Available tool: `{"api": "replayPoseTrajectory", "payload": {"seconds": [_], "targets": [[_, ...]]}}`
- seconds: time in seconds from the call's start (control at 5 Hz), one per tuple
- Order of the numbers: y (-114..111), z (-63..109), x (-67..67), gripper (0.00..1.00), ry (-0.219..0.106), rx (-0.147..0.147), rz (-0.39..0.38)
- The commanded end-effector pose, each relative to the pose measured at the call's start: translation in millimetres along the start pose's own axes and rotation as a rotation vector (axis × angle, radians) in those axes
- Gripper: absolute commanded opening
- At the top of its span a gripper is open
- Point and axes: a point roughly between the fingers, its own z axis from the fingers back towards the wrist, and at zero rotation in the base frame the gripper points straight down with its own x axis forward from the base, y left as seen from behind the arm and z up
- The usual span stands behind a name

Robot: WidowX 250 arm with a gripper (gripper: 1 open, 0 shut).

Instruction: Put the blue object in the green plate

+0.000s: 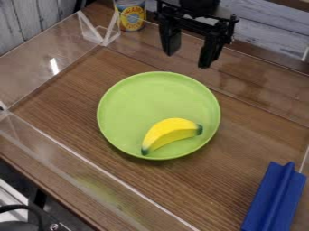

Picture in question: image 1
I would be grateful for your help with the yellow toy banana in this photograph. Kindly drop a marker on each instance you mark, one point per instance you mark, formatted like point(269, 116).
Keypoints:
point(168, 131)

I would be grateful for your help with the yellow labelled tin can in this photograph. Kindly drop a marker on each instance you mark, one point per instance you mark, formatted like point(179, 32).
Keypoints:
point(131, 14)

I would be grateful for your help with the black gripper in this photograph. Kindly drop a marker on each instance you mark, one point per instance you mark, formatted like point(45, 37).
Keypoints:
point(201, 16)

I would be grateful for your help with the green round plate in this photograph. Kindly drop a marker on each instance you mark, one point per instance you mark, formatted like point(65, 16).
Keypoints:
point(146, 98)

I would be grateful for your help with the clear acrylic front wall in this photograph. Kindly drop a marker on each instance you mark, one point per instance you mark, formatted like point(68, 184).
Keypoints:
point(102, 199)

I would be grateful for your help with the clear acrylic corner bracket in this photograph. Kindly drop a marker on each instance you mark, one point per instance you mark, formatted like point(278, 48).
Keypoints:
point(99, 34)

